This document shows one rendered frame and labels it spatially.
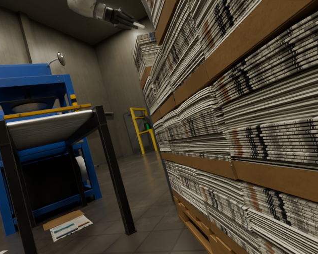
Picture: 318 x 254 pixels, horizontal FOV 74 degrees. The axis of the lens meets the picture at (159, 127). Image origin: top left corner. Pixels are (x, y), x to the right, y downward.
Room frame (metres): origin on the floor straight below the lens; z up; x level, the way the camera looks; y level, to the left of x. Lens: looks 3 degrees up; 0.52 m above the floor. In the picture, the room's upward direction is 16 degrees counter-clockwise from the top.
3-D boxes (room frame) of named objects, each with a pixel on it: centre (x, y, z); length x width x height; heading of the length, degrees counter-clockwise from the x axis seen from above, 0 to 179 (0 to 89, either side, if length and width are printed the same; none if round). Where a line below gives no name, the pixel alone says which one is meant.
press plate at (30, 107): (2.55, 1.46, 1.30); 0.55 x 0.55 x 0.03; 33
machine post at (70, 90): (2.54, 0.93, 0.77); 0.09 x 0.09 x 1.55; 33
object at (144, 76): (1.23, -0.06, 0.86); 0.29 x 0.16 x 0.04; 12
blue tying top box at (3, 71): (2.55, 1.46, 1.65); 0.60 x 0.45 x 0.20; 123
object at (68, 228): (1.74, 0.91, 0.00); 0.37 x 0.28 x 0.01; 33
